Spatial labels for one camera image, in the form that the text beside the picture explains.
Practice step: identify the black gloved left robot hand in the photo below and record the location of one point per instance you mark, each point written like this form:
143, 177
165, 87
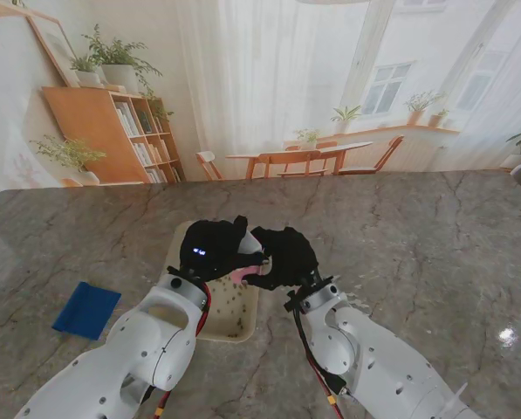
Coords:
212, 249

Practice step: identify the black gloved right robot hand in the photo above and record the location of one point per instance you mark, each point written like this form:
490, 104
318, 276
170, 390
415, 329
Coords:
292, 257

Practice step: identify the square pink jar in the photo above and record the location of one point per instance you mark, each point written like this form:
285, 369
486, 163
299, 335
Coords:
247, 274

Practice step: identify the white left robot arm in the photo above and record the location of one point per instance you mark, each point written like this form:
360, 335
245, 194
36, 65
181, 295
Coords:
133, 358

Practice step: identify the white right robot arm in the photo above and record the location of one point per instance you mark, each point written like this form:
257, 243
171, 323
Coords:
373, 358

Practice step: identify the scattered green beans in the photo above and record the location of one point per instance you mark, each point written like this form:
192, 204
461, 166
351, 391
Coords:
231, 290

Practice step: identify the cream baking tray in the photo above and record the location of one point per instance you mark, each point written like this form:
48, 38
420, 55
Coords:
229, 323

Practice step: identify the wooden chair with backrest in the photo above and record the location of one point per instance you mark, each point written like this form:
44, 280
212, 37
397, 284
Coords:
299, 163

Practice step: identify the wooden dining table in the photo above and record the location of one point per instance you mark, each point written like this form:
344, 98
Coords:
299, 150

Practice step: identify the trailing ivy plant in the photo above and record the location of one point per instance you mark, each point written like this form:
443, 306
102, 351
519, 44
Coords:
157, 107

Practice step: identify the wooden bookshelf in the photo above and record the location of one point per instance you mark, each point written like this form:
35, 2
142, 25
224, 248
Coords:
90, 131

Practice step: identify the bushy plant terracotta pot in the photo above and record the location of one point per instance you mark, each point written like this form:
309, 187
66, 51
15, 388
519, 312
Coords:
417, 114

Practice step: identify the large plant white pot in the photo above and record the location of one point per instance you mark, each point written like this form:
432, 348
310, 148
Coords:
118, 74

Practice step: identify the small plant terracotta pot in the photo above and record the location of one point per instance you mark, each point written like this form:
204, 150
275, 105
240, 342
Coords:
436, 120

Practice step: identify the leaning wooden picture frame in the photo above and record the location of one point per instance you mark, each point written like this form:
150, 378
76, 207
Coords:
52, 48

